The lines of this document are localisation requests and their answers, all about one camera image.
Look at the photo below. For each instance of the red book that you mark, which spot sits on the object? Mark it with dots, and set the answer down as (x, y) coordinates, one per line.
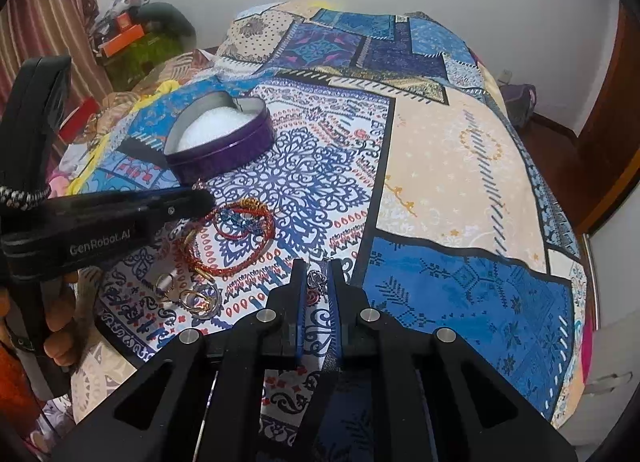
(76, 121)

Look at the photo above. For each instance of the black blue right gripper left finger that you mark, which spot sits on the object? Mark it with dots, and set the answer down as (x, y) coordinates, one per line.
(286, 340)

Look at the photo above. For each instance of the person's left hand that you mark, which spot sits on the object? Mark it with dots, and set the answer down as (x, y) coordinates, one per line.
(61, 346)

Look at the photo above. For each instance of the wooden door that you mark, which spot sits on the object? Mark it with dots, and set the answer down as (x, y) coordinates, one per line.
(592, 172)

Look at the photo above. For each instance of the silver pendant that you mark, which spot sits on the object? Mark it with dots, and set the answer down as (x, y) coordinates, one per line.
(164, 287)

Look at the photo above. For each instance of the striped brown curtain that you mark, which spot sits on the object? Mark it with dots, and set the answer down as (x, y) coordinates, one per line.
(36, 28)

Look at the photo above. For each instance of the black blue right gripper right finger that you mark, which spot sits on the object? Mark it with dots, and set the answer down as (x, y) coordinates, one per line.
(352, 341)

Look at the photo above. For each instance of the dark purple bag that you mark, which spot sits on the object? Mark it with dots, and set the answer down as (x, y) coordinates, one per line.
(520, 100)

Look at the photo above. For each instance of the purple heart-shaped jewelry tin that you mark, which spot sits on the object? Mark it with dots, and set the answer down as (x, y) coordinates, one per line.
(216, 134)

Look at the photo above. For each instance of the orange box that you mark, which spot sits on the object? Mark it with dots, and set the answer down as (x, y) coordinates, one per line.
(125, 38)

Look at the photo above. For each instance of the red and gold bangles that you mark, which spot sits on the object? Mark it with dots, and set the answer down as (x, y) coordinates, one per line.
(245, 220)

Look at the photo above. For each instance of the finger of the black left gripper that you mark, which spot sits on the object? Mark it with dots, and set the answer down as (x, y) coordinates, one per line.
(33, 114)

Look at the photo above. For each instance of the green mossy box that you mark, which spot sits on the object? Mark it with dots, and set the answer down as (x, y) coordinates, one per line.
(129, 66)

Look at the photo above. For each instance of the patchwork blue bedspread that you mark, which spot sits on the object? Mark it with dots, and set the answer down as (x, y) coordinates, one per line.
(393, 154)

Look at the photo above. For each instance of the yellow cloth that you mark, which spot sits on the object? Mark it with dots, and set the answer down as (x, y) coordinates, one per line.
(104, 132)

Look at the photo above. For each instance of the gold rings cluster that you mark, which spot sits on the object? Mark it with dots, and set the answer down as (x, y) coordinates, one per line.
(202, 302)

